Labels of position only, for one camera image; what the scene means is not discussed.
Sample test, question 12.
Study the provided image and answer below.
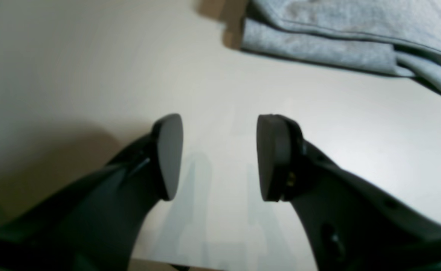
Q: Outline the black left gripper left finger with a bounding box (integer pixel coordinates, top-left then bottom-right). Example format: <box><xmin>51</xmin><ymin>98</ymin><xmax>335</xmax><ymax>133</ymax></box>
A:
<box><xmin>0</xmin><ymin>113</ymin><xmax>183</xmax><ymax>271</ymax></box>

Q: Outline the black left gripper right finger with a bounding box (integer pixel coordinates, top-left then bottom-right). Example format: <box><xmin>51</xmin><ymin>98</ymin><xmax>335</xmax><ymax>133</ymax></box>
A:
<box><xmin>256</xmin><ymin>114</ymin><xmax>441</xmax><ymax>271</ymax></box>

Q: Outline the grey T-shirt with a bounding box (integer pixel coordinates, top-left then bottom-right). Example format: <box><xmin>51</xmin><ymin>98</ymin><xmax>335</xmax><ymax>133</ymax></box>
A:
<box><xmin>240</xmin><ymin>0</ymin><xmax>441</xmax><ymax>95</ymax></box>

